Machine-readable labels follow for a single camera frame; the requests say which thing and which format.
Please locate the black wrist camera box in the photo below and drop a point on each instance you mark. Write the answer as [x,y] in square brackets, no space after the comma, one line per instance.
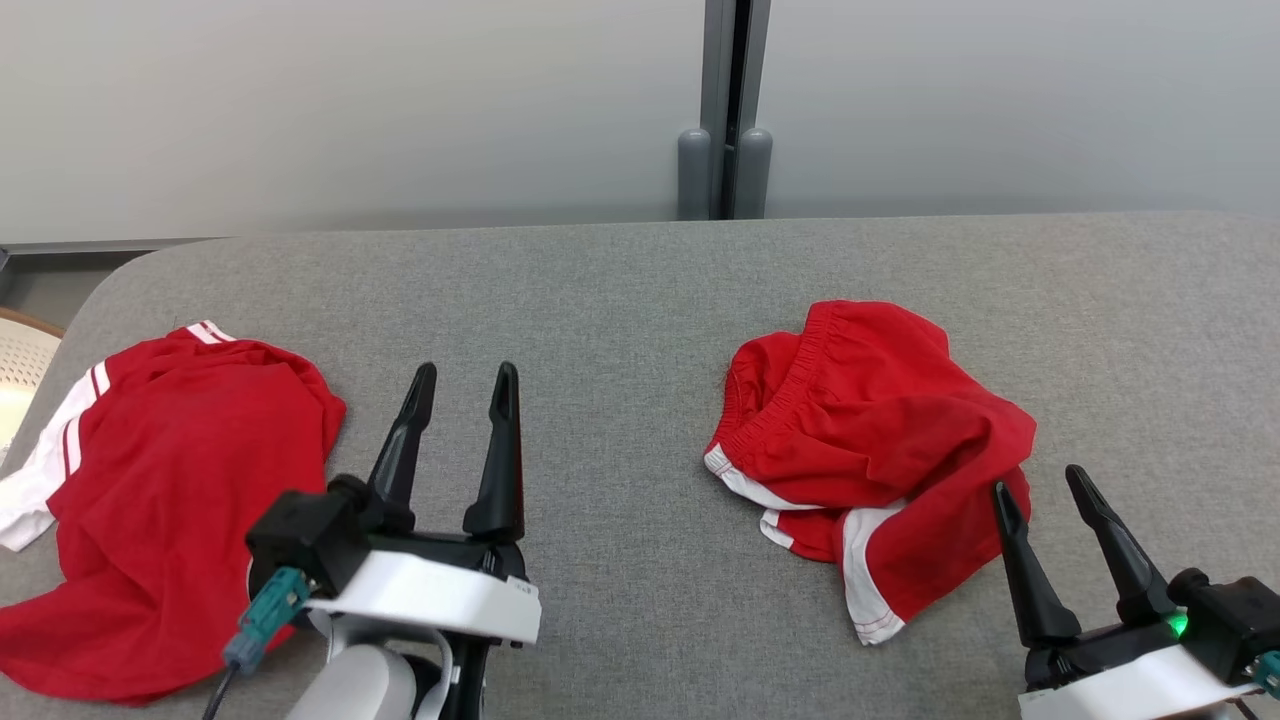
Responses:
[300,540]
[1235,620]

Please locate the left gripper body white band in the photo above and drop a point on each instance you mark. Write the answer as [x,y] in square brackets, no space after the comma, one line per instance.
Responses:
[430,590]

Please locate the teal right camera connector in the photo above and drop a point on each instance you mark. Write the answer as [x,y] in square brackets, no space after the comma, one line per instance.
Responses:
[1270,675]

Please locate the red shorts white trim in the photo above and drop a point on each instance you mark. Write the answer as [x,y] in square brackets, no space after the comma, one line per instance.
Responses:
[880,430]

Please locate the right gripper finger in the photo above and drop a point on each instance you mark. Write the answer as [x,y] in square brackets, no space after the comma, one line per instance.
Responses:
[1130,575]
[1035,600]

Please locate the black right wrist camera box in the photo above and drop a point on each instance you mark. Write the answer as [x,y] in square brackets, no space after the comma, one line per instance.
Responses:
[1235,620]

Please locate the cream perforated laundry basket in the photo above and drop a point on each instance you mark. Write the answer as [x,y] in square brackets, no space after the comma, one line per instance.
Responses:
[22,370]

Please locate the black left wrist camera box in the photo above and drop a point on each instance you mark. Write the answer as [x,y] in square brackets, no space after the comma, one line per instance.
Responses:
[300,540]

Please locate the grey partition post round feet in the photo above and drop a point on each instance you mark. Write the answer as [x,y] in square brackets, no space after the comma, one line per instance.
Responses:
[715,150]

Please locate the teal left camera connector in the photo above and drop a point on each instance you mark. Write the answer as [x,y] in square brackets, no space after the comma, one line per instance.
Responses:
[268,612]

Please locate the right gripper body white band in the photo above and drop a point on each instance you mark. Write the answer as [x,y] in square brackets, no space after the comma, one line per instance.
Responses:
[1110,690]

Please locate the red Bulls jersey white sleeves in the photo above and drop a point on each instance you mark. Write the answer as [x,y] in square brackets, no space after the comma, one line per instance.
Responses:
[170,500]

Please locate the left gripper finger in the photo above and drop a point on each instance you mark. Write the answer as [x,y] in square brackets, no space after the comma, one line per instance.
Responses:
[402,460]
[500,470]

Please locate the teal camera connector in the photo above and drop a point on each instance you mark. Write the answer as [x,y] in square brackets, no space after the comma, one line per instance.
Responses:
[268,612]
[1270,675]

